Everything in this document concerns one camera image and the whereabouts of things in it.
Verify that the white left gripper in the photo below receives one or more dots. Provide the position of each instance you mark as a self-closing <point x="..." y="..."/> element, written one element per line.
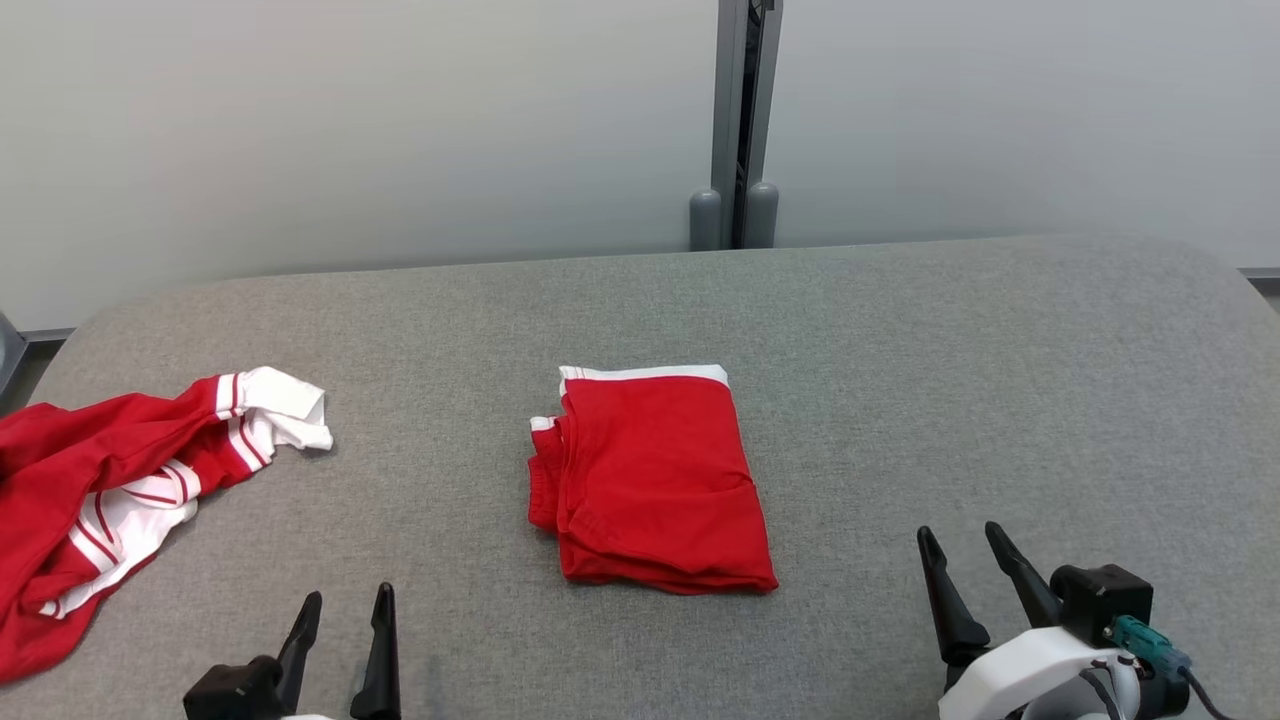
<point x="310" y="718"/>

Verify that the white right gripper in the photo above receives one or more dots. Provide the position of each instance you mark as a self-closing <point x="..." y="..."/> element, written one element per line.
<point x="1010" y="670"/>

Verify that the red and white striped garment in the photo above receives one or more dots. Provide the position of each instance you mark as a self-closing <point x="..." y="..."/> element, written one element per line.
<point x="70" y="470"/>

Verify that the red shorts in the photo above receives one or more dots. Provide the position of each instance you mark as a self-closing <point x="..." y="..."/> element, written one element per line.
<point x="660" y="480"/>

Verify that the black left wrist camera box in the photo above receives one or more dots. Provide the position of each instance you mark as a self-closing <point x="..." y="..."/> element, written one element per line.
<point x="235" y="692"/>

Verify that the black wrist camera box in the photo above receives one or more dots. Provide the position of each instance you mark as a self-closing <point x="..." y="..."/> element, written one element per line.
<point x="235" y="692"/>
<point x="1100" y="595"/>

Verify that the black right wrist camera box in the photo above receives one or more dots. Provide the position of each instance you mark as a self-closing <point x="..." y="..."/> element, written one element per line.
<point x="1100" y="595"/>

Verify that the grey floor rail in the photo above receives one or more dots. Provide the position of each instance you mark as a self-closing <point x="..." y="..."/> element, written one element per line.
<point x="1262" y="273"/>
<point x="45" y="335"/>

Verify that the grey cylindrical post foot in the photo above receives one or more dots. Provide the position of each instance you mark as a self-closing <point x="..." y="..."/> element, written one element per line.
<point x="705" y="220"/>
<point x="761" y="215"/>

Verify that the grey aluminium partition post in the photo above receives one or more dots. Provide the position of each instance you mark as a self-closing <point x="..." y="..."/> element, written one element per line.
<point x="730" y="100"/>

